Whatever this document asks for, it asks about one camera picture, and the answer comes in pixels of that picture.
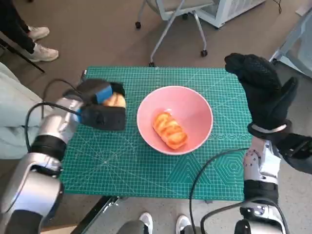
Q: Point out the white slatted appliance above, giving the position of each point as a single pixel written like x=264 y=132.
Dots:
x=231 y=9

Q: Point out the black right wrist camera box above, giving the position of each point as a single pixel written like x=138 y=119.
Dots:
x=297 y=153

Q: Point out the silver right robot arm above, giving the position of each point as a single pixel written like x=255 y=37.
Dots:
x=258 y=175

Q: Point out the green cutting mat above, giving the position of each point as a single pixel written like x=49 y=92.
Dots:
x=122 y=170

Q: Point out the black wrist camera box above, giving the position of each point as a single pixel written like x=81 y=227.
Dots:
x=297 y=153
x=107 y=118

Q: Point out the black metal table leg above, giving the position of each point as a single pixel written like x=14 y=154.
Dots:
x=95 y=214

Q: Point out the long braided toy bread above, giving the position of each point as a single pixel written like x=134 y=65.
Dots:
x=170 y=131

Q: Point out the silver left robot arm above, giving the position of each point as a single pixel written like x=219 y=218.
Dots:
x=36 y=182

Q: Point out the round toy bread bun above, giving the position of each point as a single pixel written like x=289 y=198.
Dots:
x=117 y=101

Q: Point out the light blue mesh chair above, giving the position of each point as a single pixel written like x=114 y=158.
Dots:
x=302 y=48

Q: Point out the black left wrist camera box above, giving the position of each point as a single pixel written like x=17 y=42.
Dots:
x=107 y=118

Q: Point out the pink bowl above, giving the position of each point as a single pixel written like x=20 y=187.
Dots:
x=185 y=104

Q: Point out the grey office chair on castors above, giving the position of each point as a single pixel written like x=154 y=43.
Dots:
x=175 y=7

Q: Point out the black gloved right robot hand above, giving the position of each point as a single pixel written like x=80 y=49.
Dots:
x=260 y=92

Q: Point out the black metal chair leg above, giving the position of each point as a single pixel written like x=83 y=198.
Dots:
x=22 y=57

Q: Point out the person with white shoes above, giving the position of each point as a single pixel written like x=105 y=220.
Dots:
x=14 y=24

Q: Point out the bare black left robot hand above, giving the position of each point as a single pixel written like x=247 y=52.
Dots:
x=92 y=86

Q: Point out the light grey cloth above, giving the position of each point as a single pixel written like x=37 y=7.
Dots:
x=17 y=109

